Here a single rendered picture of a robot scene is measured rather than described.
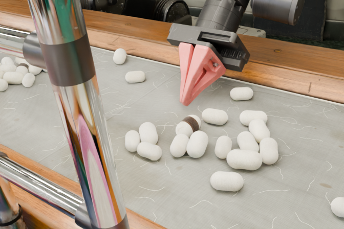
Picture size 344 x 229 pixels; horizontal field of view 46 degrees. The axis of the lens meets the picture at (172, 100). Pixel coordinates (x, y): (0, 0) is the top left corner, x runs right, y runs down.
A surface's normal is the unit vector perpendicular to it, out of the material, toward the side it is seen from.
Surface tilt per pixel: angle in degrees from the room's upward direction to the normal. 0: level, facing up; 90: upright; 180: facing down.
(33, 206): 1
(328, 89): 45
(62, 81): 90
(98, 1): 89
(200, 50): 61
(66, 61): 90
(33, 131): 0
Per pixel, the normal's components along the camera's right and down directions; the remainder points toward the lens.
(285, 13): -0.48, 0.59
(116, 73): -0.10, -0.86
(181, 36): -0.45, -0.37
